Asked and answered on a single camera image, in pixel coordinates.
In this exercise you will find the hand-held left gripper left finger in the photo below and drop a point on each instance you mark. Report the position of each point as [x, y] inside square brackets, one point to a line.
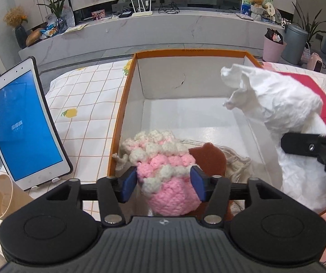
[128, 186]

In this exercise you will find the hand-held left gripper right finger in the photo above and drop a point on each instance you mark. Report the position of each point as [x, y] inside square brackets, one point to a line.
[198, 184]

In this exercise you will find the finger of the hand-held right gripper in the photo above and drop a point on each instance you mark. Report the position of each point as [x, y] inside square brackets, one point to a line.
[302, 145]

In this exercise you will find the pink crochet pouch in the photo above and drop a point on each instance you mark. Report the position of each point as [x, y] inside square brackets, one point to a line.
[168, 193]

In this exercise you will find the cream cloth mitt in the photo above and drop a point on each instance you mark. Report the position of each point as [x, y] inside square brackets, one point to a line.
[236, 162]

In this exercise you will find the orange cardboard box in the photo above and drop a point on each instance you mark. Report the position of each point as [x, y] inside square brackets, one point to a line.
[180, 116]

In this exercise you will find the checked lemon-print blanket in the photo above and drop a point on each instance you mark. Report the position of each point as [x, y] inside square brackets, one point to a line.
[89, 136]

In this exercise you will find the pink heater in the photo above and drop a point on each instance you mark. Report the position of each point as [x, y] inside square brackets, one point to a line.
[314, 62]

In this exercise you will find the pink trash bin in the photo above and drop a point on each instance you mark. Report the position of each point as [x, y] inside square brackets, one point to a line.
[273, 49]

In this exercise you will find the grey trash can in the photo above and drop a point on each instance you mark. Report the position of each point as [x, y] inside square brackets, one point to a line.
[293, 45]

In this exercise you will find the white tablet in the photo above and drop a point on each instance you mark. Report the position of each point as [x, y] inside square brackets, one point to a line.
[23, 130]

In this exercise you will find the leafy potted plant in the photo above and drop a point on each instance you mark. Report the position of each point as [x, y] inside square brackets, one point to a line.
[310, 25]

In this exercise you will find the brown paper cup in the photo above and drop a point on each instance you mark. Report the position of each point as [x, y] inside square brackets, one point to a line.
[9, 202]

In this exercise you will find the white round hand fan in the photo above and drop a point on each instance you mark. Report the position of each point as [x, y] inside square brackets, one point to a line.
[270, 8]

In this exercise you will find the teddy bear display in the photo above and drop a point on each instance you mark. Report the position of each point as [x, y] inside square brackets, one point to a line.
[246, 5]

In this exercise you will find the brown teddy bear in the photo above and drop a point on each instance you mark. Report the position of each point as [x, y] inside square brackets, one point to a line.
[256, 0]

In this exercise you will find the marble television console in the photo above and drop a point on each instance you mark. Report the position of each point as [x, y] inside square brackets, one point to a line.
[151, 34]

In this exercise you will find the yellow-green papers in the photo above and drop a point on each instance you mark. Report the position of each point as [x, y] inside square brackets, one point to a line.
[74, 29]

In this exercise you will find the black set-top box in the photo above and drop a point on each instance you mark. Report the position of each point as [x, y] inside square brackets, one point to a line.
[125, 14]

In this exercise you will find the white router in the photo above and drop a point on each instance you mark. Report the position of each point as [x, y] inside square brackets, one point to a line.
[142, 13]

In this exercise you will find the snack bag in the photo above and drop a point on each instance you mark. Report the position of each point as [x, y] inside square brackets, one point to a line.
[49, 30]

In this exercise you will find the brown bread loaf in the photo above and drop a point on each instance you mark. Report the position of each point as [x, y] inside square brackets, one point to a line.
[35, 37]

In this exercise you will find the green plant in glass vase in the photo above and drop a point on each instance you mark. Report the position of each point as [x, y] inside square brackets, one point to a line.
[60, 22]

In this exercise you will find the dried flowers in dark vase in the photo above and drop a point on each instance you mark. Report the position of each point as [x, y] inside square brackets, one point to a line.
[20, 35]

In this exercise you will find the pink photo frame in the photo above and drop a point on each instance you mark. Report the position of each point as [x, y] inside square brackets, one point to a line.
[98, 14]

